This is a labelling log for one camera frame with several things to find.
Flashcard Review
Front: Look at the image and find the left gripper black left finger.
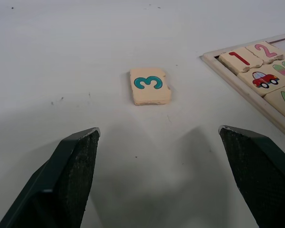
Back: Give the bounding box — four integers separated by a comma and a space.
0, 127, 101, 228

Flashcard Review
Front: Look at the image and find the wooden number puzzle board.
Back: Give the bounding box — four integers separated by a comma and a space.
201, 32, 285, 138

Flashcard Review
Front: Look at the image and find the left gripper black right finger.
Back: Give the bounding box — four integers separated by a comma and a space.
218, 125, 285, 228

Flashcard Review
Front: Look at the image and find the ice pops picture tile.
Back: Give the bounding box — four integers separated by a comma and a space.
269, 56, 285, 85

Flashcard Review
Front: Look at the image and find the wooden number 3 tile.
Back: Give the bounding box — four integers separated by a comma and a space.
130, 67, 172, 106

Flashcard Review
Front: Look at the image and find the wooden number 2 tile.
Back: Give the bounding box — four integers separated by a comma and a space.
245, 41, 285, 65

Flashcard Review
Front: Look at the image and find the wooden number 1 tile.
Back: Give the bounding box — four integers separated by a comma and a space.
219, 46, 264, 75

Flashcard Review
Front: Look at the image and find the red car picture tile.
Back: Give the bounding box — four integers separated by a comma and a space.
237, 64, 285, 97

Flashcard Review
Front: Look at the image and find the wooden number 6 tile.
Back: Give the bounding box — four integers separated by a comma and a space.
263, 84, 285, 123

